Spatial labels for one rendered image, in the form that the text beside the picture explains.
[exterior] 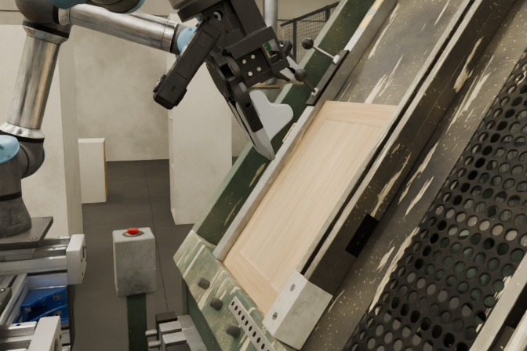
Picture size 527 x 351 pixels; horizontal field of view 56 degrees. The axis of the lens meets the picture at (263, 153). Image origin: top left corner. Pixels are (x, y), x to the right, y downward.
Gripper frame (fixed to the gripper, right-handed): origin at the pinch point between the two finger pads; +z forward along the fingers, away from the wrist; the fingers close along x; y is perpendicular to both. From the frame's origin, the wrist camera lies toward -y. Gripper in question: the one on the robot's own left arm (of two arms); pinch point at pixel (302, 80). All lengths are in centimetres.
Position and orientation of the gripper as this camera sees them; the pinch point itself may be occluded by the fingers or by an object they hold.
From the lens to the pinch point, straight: 144.7
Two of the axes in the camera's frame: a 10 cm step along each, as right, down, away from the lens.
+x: -3.9, 8.3, -4.0
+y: -5.2, 1.6, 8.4
